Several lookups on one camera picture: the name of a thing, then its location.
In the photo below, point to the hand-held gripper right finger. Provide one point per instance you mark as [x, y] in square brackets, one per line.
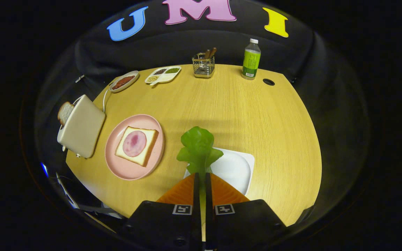
[243, 223]

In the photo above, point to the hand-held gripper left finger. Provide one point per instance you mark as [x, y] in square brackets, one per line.
[166, 223]

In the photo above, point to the green lettuce leaf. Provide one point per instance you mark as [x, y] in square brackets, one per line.
[197, 143]

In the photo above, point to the plain bread slice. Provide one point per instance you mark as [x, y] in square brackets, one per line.
[65, 112]

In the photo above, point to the white square plate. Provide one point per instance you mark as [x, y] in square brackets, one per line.
[234, 169]

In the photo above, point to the pink round plate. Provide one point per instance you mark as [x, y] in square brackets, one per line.
[117, 164]

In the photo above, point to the pink ham slice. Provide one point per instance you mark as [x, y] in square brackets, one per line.
[134, 143]

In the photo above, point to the toast slice under ham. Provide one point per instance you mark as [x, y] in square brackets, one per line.
[152, 137]

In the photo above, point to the white toaster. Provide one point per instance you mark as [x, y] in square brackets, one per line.
[82, 129]

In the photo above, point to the white round plate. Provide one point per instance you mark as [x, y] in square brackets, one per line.
[130, 85]

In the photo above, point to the white divided bean dish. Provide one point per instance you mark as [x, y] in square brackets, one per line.
[164, 77]

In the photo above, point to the red meat piece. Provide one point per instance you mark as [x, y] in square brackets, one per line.
[123, 82]

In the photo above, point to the green label drink bottle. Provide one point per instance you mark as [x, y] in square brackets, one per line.
[251, 61]

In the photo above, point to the silver cloth clip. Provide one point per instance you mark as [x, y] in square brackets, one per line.
[79, 78]

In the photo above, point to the black backdrop cloth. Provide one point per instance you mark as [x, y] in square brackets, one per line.
[173, 45]

